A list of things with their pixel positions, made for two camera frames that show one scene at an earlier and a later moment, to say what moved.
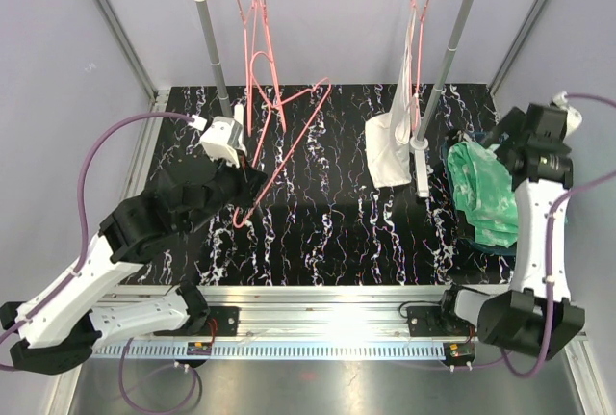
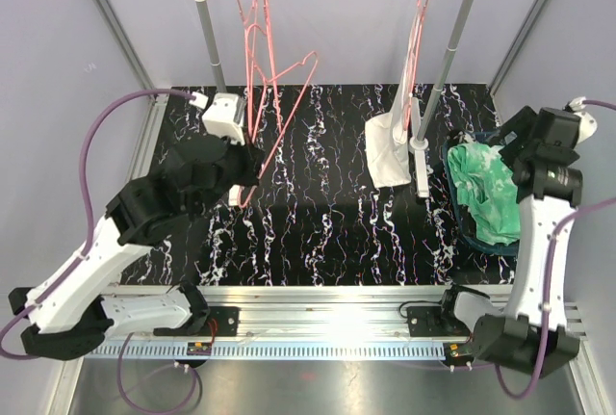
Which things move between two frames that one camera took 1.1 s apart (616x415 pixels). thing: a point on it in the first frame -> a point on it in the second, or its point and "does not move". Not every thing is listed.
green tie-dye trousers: [487, 191] does not move
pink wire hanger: [297, 140] -> [269, 79]
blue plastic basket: [467, 237] does not move
